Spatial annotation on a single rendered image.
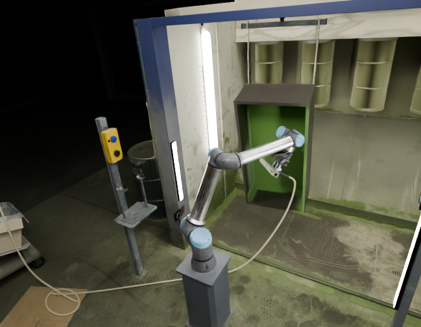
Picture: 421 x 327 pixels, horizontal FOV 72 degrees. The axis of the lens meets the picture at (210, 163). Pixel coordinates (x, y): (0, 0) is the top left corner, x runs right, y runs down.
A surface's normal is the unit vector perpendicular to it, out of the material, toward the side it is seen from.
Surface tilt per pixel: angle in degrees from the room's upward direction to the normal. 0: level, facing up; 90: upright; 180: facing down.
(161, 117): 90
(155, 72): 90
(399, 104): 90
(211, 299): 90
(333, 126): 57
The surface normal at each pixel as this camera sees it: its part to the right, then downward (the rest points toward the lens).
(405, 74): -0.50, 0.43
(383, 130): -0.46, -0.13
